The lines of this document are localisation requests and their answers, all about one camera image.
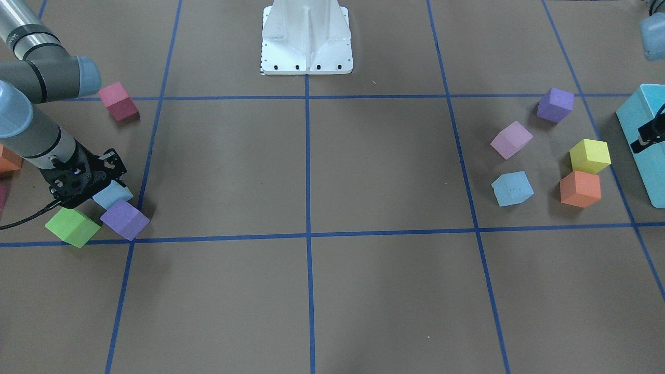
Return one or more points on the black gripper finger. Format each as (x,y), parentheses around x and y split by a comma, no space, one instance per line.
(650,133)

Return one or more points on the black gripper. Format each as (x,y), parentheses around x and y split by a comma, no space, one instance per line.
(91,165)

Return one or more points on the light blue foam block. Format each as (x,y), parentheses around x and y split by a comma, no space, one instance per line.
(512,188)
(111,194)

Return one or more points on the cyan plastic bin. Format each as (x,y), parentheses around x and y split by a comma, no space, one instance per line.
(641,120)

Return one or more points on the green foam block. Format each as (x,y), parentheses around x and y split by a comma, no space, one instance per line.
(72,227)

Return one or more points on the purple foam block far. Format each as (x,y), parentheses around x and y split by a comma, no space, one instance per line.
(125,219)

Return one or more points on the purple foam block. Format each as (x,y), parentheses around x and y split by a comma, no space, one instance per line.
(555,105)
(125,219)

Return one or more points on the orange foam block far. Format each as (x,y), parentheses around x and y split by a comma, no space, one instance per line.
(10,161)

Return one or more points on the orange foam block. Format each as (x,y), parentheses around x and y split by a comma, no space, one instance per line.
(580,189)
(10,161)

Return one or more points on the yellow foam block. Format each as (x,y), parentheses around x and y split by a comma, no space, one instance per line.
(590,156)

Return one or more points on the orange foam block near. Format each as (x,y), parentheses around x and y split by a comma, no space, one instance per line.
(580,189)

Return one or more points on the magenta pink foam block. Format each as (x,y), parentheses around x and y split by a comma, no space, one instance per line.
(118,102)

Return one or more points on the purple foam block near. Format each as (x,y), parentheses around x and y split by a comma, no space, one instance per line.
(555,105)

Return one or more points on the light pink foam block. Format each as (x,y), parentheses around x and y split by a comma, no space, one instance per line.
(511,140)

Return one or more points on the white camera stand pillar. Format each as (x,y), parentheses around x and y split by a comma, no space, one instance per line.
(306,37)

